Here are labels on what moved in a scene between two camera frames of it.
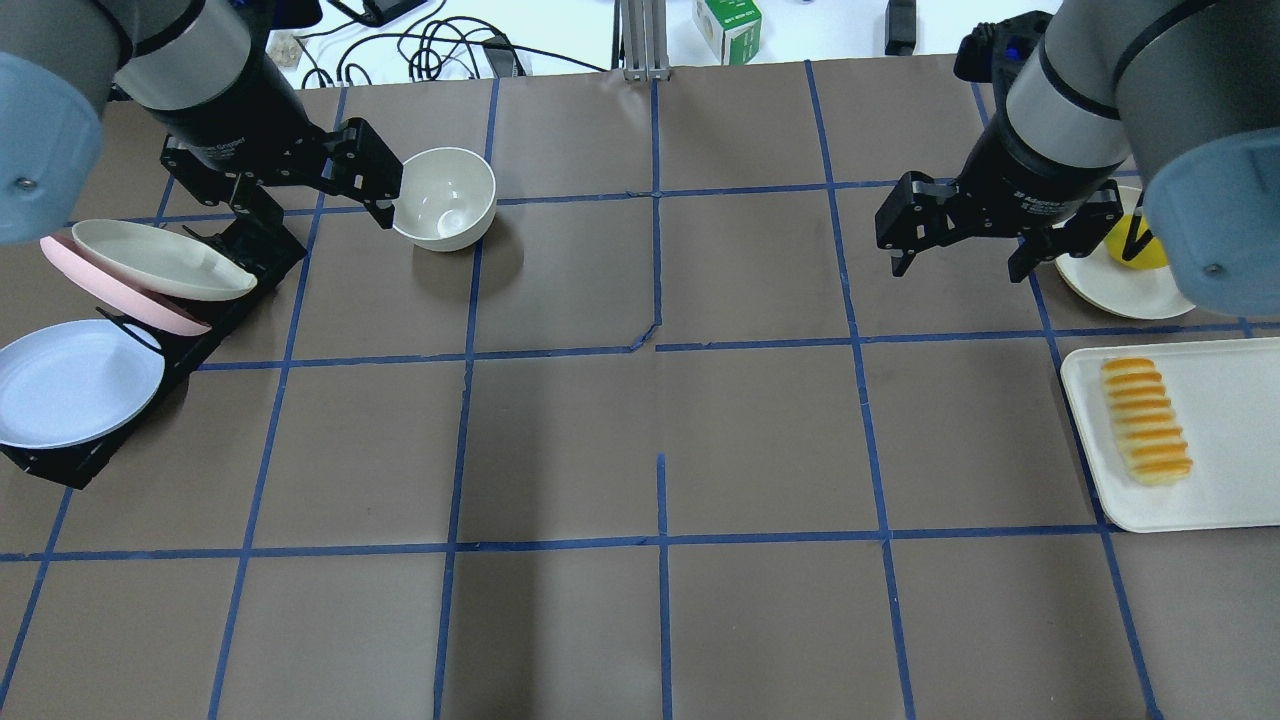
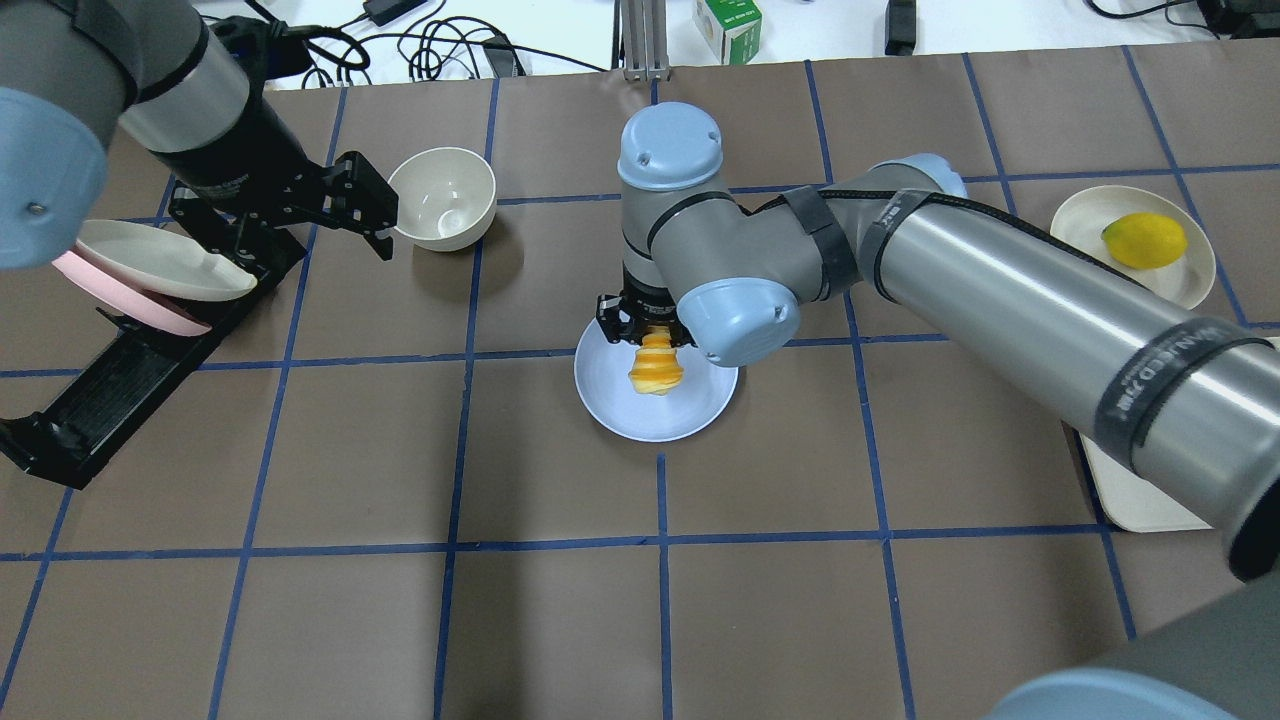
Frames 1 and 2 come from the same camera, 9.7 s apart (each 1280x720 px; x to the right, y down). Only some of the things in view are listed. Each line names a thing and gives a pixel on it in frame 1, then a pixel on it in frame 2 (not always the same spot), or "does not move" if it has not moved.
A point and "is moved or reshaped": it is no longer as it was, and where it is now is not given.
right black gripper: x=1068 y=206 to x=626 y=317
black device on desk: x=900 y=27 does not move
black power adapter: x=503 y=57 does not move
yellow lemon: x=1149 y=256 does not move
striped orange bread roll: x=1155 y=451 is moved or reshaped
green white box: x=731 y=27 does not move
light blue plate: x=75 y=382 to x=602 y=369
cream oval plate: x=160 y=262 does not move
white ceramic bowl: x=448 y=199 does not move
